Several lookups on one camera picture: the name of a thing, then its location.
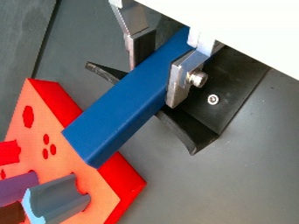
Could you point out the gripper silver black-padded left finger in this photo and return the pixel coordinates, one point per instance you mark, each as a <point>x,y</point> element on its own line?
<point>139,35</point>

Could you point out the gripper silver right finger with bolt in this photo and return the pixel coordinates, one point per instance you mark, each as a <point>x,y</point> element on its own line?
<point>186,74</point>

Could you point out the blue rectangular bar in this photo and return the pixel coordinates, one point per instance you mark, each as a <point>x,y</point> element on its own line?
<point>118,114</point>

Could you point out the black curved fixture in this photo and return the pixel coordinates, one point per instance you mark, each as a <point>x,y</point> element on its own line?
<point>203,115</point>

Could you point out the red peg board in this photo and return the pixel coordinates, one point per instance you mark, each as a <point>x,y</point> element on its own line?
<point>37,148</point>

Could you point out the light blue notched peg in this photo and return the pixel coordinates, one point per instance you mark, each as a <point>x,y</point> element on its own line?
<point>53,202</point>

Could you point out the purple cylinder peg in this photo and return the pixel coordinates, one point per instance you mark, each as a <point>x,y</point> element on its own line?
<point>12,187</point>

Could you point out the dark brown cylinder peg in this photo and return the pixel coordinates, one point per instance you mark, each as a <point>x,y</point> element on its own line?
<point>12,214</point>

